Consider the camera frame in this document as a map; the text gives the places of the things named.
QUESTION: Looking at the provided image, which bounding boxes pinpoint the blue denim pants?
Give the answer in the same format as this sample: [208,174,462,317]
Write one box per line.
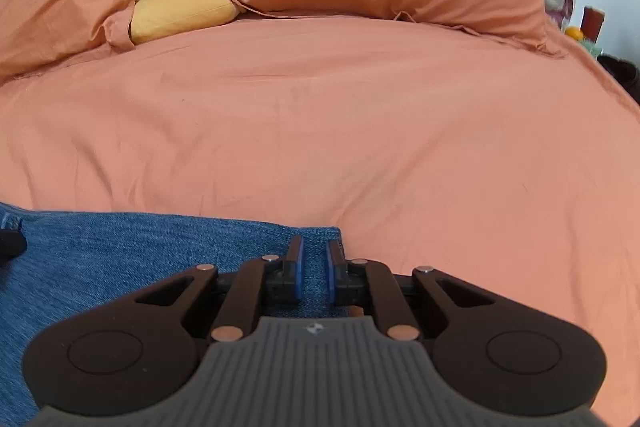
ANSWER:
[0,202,351,427]

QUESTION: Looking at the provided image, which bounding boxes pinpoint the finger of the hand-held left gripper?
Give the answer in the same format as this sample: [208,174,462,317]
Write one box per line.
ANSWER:
[0,229,29,264]

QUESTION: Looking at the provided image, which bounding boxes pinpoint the small yellow pillow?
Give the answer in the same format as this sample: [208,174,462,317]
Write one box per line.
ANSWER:
[128,0,242,46]

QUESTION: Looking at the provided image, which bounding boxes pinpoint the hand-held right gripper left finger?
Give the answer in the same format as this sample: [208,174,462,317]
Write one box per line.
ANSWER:
[135,234,306,343]

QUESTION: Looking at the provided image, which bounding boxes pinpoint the red cup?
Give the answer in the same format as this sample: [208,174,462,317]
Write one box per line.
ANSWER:
[581,5,606,44]

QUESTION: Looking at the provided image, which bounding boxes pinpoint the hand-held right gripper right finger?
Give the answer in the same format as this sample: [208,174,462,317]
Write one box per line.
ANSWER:
[325,239,496,341]

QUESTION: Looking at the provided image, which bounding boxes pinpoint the orange bed sheet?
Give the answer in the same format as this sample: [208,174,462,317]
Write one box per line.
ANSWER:
[0,11,640,427]

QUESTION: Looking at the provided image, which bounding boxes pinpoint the black jacket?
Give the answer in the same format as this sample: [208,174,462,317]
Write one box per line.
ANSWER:
[596,54,640,102]

